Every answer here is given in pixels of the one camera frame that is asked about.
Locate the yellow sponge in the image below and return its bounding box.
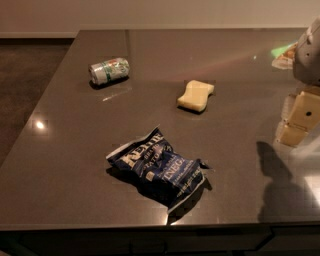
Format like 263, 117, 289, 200
177, 80, 214, 112

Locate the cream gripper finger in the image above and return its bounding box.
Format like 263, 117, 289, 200
276, 91, 320, 147

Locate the silver green soda can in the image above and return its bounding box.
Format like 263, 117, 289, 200
89, 58, 130, 85

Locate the green orange snack packet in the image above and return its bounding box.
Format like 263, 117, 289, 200
271, 42, 298, 70

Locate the blue chip bag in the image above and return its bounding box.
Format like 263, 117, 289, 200
106, 127, 209, 213

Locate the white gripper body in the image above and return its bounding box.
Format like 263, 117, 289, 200
293, 17, 320, 86

